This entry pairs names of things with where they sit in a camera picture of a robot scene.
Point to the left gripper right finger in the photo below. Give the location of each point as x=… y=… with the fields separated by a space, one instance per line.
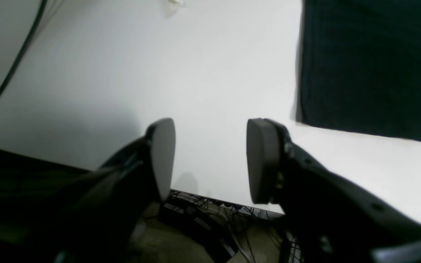
x=334 y=219

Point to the black T-shirt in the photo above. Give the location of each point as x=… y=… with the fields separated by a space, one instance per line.
x=360 y=67

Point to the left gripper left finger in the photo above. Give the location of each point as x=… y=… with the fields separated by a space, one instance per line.
x=91 y=220

